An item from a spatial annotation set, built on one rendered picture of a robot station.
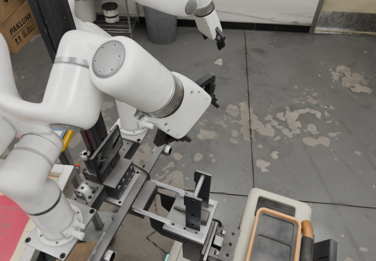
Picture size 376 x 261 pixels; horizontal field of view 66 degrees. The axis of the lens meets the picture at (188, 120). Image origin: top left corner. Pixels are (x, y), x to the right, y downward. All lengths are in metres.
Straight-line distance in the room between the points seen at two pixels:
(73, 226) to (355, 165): 2.30
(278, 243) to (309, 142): 1.79
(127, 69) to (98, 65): 0.04
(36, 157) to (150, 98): 0.40
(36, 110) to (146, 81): 0.14
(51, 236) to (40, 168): 0.26
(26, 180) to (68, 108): 0.34
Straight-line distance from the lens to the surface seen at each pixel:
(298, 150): 2.67
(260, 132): 2.71
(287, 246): 1.06
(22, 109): 0.42
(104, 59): 0.37
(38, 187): 0.73
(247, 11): 4.09
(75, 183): 1.72
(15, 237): 1.23
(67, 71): 0.41
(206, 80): 0.52
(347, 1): 4.37
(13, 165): 0.72
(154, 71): 0.38
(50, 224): 0.86
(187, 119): 0.51
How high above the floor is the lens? 1.95
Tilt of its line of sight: 46 degrees down
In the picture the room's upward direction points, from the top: straight up
